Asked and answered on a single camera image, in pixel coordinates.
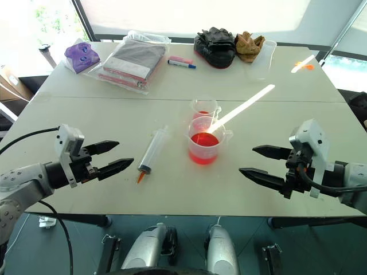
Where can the black metal floor bracket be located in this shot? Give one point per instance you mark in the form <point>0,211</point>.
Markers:
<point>272,257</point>
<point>112,253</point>

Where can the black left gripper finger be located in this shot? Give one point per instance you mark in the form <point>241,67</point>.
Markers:
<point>103,146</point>
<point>116,167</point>

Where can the white marker with blue cap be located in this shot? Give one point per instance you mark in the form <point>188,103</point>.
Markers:
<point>181,64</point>

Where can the clear bag with folded cloth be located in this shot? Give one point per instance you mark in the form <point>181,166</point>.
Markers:
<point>129,61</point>

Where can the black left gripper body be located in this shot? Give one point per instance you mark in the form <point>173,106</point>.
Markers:
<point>82,169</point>

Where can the small orange plastic piece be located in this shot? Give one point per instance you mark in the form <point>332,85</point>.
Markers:
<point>308,67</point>

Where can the large clear beaker red liquid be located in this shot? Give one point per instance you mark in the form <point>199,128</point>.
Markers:
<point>204,143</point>

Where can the clear plastic cup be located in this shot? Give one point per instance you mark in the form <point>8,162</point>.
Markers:
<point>262,61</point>

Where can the silver robot leg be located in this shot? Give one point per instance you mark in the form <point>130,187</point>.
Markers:
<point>144,246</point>
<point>220,249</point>

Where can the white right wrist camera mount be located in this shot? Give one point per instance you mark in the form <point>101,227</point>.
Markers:
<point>311,134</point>

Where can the black table frame bar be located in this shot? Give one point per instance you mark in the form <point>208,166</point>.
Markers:
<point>315,222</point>
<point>80,220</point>

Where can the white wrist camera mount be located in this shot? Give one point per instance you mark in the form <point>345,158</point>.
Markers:
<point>311,134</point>
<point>67,139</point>

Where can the clear syringe with orange tip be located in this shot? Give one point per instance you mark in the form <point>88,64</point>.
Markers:
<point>152,149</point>

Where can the small clear beaker red liquid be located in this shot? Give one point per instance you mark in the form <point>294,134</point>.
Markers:
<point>204,109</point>

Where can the black leather gloves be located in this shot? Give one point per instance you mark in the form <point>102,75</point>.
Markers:
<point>215,47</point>

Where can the dark rounded robot torso edge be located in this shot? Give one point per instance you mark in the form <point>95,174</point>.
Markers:
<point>160,271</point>

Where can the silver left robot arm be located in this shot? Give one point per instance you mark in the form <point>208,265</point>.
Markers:
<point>17,181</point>

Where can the purple plastic packet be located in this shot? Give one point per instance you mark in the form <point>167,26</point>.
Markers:
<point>81,58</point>

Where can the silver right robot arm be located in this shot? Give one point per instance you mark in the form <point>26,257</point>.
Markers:
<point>354,179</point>

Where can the brown cardboard box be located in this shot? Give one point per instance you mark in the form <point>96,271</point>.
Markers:
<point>13,84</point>

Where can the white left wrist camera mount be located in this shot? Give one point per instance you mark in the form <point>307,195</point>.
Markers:
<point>67,139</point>

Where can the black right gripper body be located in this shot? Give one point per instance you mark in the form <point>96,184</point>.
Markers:
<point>298,174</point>

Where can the brown crumpled cloth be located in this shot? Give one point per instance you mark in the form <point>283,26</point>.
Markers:
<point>249,46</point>

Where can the pink marker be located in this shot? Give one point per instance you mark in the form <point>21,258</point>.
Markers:
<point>181,59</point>

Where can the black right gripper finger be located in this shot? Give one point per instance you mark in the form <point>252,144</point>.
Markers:
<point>262,177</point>
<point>271,151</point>

